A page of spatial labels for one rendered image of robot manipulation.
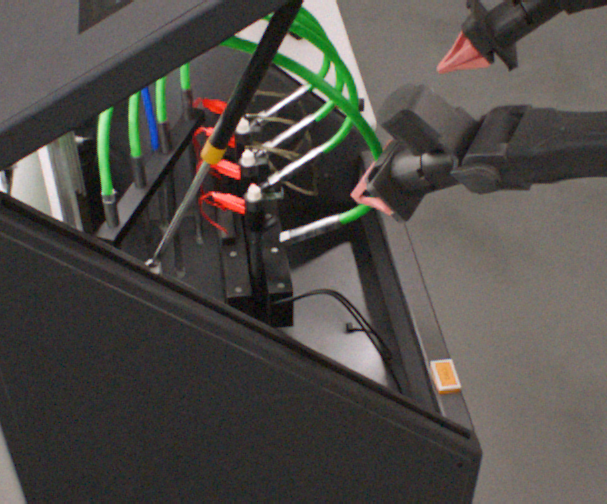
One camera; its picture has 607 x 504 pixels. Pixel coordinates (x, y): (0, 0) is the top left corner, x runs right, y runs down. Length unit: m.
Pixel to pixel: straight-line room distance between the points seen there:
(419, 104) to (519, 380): 1.70
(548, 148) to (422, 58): 2.85
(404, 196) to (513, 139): 0.20
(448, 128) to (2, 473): 0.65
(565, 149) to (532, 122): 0.06
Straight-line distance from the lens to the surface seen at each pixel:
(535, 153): 0.95
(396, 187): 1.12
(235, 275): 1.45
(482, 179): 0.99
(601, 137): 0.92
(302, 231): 1.26
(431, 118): 1.01
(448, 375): 1.36
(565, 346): 2.75
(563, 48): 3.95
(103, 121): 1.25
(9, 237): 0.93
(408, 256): 1.54
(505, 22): 1.37
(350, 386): 1.14
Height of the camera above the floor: 2.01
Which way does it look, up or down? 43 degrees down
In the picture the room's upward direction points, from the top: 1 degrees clockwise
